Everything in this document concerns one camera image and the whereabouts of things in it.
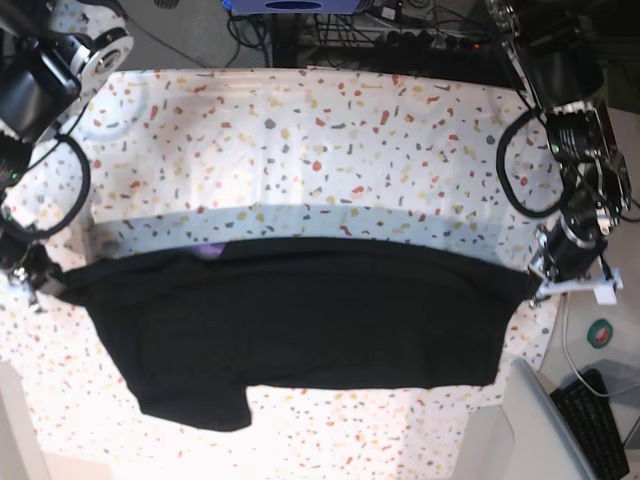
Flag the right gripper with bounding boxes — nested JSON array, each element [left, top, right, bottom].
[[1, 234, 65, 313]]

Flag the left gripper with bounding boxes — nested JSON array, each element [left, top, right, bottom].
[[528, 217, 608, 305]]

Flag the black t-shirt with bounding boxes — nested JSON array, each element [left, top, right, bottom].
[[60, 238, 538, 432]]

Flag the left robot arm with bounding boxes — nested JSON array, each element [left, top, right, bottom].
[[486, 1, 636, 305]]

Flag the black keyboard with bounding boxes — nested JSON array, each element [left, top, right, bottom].
[[551, 380, 630, 480]]

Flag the terrazzo pattern tablecloth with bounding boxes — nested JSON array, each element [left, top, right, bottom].
[[1, 69, 558, 479]]

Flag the grey laptop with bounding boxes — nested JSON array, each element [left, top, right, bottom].
[[502, 359, 596, 480]]

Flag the black power strip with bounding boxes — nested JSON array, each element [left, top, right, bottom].
[[375, 30, 492, 53]]

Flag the white cable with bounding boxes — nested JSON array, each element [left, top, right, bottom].
[[562, 294, 614, 398]]

